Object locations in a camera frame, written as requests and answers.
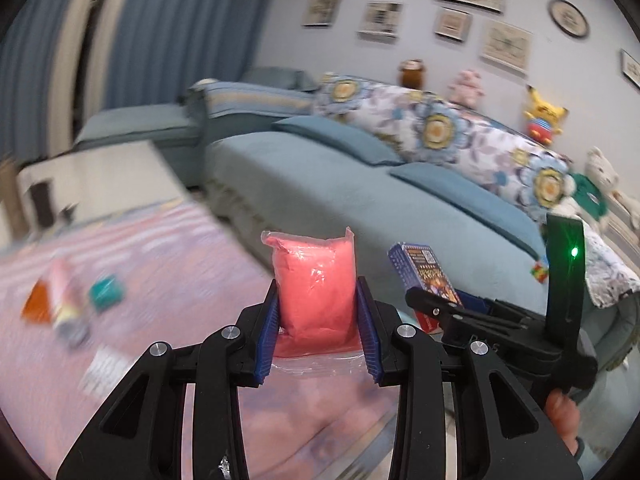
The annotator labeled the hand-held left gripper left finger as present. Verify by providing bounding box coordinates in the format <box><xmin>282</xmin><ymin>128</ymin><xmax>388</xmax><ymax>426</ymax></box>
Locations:
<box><xmin>57</xmin><ymin>280</ymin><xmax>281</xmax><ymax>480</ymax></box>

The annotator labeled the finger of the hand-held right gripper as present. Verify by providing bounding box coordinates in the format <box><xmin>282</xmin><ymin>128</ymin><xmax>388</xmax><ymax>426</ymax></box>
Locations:
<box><xmin>405</xmin><ymin>287</ymin><xmax>501</xmax><ymax>333</ymax></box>
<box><xmin>457</xmin><ymin>291</ymin><xmax>547</xmax><ymax>326</ymax></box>

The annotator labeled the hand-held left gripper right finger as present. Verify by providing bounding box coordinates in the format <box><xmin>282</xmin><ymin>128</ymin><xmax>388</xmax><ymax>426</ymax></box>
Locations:
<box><xmin>356</xmin><ymin>276</ymin><xmax>583</xmax><ymax>480</ymax></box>

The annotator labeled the small printed card box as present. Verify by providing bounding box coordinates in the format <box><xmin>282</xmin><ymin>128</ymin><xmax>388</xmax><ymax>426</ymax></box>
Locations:
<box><xmin>387</xmin><ymin>242</ymin><xmax>464</xmax><ymax>334</ymax></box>

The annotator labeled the pink plastic packet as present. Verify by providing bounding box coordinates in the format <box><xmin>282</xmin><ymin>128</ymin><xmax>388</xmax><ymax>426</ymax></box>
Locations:
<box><xmin>261</xmin><ymin>227</ymin><xmax>362</xmax><ymax>359</ymax></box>

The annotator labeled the person's right hand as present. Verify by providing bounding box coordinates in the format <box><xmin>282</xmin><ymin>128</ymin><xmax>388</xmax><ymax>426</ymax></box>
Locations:
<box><xmin>545</xmin><ymin>391</ymin><xmax>583</xmax><ymax>455</ymax></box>

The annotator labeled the white lace throw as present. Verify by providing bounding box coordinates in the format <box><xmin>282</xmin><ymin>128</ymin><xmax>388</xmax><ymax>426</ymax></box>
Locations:
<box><xmin>582</xmin><ymin>227</ymin><xmax>640</xmax><ymax>309</ymax></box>

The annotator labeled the blue cushion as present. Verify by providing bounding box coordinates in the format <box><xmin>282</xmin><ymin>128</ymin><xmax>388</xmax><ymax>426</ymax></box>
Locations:
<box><xmin>389</xmin><ymin>162</ymin><xmax>547</xmax><ymax>257</ymax></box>
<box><xmin>272</xmin><ymin>116</ymin><xmax>406</xmax><ymax>167</ymax></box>

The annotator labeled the pink floral tablecloth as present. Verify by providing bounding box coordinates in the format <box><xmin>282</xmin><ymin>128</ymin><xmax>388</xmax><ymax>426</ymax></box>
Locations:
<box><xmin>0</xmin><ymin>199</ymin><xmax>403</xmax><ymax>480</ymax></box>

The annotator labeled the white bear plush green shirt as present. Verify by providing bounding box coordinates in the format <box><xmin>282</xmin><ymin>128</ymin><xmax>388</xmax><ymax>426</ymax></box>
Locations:
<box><xmin>566</xmin><ymin>147</ymin><xmax>624</xmax><ymax>227</ymax></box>

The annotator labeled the teal sofa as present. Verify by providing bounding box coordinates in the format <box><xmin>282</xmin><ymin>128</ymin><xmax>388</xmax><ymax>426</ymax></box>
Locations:
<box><xmin>74</xmin><ymin>67</ymin><xmax>640</xmax><ymax>411</ymax></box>

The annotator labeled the white printed paper piece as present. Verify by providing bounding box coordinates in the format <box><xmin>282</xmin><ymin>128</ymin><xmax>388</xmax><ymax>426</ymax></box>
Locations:
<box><xmin>79</xmin><ymin>344</ymin><xmax>132</xmax><ymax>397</ymax></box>

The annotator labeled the teal packet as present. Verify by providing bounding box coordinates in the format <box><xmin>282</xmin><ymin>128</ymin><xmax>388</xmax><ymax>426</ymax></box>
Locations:
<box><xmin>89</xmin><ymin>276</ymin><xmax>124</xmax><ymax>312</ymax></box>

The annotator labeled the yellow mouse plush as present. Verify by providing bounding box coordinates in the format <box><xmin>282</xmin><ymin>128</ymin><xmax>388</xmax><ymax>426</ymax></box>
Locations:
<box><xmin>522</xmin><ymin>85</ymin><xmax>569</xmax><ymax>147</ymax></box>

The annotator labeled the pink white drink bottle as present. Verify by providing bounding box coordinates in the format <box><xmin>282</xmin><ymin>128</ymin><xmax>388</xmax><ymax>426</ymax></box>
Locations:
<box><xmin>49</xmin><ymin>259</ymin><xmax>92</xmax><ymax>347</ymax></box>

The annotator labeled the floral sofa cover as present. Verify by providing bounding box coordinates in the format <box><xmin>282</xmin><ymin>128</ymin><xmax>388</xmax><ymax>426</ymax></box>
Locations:
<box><xmin>312</xmin><ymin>74</ymin><xmax>577</xmax><ymax>222</ymax></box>

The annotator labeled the pink pig plush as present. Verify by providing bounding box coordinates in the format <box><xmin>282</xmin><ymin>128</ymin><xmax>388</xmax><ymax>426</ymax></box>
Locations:
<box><xmin>447</xmin><ymin>70</ymin><xmax>486</xmax><ymax>109</ymax></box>

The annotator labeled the orange packet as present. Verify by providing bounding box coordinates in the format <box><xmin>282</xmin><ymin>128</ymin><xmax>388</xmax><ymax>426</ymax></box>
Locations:
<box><xmin>21</xmin><ymin>282</ymin><xmax>54</xmax><ymax>324</ymax></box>

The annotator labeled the brown monkey plush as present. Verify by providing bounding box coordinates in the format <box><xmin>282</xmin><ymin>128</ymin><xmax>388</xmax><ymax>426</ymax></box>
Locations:
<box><xmin>397</xmin><ymin>59</ymin><xmax>427</xmax><ymax>89</ymax></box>

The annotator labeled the striped armrest cover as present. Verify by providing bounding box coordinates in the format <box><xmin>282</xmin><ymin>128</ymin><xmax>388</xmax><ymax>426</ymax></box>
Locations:
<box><xmin>187</xmin><ymin>79</ymin><xmax>317</xmax><ymax>121</ymax></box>

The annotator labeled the butterfly framed picture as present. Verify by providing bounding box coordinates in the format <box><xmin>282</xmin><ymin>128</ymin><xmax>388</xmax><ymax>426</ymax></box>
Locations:
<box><xmin>479</xmin><ymin>20</ymin><xmax>533</xmax><ymax>76</ymax></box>

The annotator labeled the dark brown cup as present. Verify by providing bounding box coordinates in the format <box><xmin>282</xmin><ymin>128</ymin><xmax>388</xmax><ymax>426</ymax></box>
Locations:
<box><xmin>29</xmin><ymin>180</ymin><xmax>57</xmax><ymax>229</ymax></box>

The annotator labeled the square black framed picture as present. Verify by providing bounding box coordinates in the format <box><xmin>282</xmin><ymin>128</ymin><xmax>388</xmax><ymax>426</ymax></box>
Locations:
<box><xmin>433</xmin><ymin>7</ymin><xmax>473</xmax><ymax>43</ymax></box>

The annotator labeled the white framed collage picture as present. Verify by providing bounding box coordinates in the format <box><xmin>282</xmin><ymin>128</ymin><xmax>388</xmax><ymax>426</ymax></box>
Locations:
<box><xmin>356</xmin><ymin>1</ymin><xmax>404</xmax><ymax>40</ymax></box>

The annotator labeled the blue curtain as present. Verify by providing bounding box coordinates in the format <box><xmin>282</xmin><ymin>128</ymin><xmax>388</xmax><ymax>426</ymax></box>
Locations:
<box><xmin>0</xmin><ymin>0</ymin><xmax>96</xmax><ymax>163</ymax></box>
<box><xmin>105</xmin><ymin>0</ymin><xmax>282</xmax><ymax>112</ymax></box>

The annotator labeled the tall black framed picture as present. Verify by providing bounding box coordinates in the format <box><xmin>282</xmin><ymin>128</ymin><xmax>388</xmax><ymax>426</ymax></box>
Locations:
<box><xmin>301</xmin><ymin>0</ymin><xmax>346</xmax><ymax>28</ymax></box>

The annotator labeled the dark framed wall picture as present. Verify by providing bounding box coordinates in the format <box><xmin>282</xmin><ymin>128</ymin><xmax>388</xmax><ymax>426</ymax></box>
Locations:
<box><xmin>620</xmin><ymin>49</ymin><xmax>640</xmax><ymax>87</ymax></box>

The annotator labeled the round framed wall picture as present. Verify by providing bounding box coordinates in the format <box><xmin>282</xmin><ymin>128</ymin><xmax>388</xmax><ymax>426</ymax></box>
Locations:
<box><xmin>547</xmin><ymin>0</ymin><xmax>589</xmax><ymax>39</ymax></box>

